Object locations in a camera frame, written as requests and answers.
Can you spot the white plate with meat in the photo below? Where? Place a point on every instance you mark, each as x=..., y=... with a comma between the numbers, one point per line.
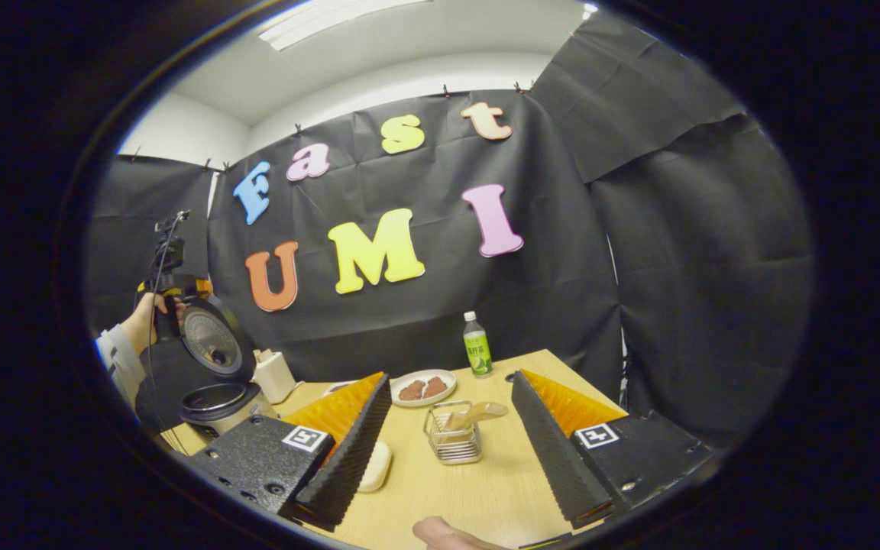
x=423, y=389

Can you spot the wooden spoon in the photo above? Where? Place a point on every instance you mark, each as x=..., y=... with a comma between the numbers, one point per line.
x=478, y=415

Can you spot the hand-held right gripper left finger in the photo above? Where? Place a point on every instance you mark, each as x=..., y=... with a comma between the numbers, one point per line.
x=348, y=466

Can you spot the black silver rice cooker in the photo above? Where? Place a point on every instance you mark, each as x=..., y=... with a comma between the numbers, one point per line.
x=218, y=409

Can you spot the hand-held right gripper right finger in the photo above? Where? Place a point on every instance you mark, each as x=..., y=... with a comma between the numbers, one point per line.
x=558, y=466

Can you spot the long ceiling light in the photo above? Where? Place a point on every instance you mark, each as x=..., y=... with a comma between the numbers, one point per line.
x=333, y=23

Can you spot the white rice container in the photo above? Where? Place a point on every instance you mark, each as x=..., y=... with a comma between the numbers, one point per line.
x=377, y=466

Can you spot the black backdrop cloth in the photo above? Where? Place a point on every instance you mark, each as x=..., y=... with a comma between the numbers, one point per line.
x=562, y=267

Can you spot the small ceiling light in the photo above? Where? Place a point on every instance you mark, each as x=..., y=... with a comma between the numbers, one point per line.
x=590, y=11

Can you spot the white compartment dish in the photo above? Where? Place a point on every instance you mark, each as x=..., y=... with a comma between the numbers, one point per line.
x=337, y=386

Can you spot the white toaster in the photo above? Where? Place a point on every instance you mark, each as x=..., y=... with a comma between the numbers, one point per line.
x=276, y=378

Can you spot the green drink bottle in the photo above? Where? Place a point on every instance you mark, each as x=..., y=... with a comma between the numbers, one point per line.
x=478, y=351

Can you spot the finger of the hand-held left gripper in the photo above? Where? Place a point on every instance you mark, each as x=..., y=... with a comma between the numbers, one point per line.
x=197, y=288

